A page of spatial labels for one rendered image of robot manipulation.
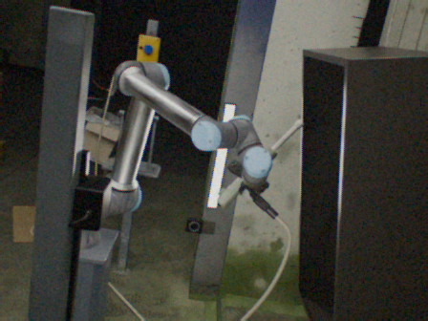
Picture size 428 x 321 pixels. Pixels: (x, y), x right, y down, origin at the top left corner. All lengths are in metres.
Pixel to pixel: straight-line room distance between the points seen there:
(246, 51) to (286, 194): 0.86
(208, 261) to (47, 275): 2.20
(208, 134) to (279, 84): 1.26
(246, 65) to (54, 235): 1.98
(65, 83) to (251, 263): 2.38
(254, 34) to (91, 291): 1.53
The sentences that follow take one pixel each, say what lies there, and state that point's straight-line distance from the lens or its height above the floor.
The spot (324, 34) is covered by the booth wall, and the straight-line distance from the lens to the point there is 2.63.
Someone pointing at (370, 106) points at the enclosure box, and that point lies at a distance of 1.55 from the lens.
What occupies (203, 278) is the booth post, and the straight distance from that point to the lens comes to 2.97.
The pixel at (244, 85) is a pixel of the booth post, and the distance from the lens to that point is 2.58.
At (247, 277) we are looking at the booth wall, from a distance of 2.97.
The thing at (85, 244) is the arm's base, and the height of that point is 0.67.
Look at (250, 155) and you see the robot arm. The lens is 1.47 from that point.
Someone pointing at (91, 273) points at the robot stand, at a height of 0.56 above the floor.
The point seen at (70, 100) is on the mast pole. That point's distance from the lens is 0.66.
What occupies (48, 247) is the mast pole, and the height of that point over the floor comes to 1.30.
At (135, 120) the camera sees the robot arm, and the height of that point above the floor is 1.23.
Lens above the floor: 1.65
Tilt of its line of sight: 16 degrees down
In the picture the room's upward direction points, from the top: 10 degrees clockwise
